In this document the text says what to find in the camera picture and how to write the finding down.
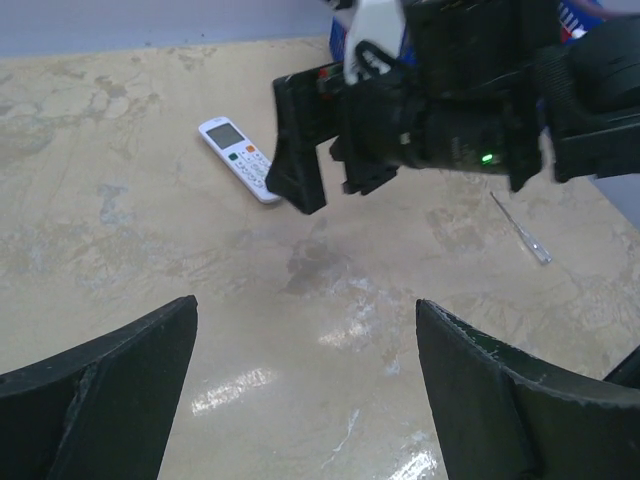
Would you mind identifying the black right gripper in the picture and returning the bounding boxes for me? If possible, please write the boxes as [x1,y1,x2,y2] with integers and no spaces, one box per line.
[266,1,560,215]

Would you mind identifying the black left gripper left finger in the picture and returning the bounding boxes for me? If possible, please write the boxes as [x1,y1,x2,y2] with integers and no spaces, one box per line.
[1,295,198,479]

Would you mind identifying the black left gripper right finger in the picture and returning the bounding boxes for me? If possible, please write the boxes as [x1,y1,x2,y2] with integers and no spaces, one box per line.
[416,300,639,479]

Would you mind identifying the white remote control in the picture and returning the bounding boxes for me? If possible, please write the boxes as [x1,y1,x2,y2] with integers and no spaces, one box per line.
[198,116,281,205]

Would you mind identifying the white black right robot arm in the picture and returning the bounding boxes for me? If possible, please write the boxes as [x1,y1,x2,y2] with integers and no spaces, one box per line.
[266,1,639,214]

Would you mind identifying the blue plastic basket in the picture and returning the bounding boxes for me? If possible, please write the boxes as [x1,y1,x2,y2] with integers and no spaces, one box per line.
[326,1,601,66]

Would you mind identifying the clear handled screwdriver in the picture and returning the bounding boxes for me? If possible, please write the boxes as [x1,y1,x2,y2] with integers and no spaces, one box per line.
[490,191,553,265]

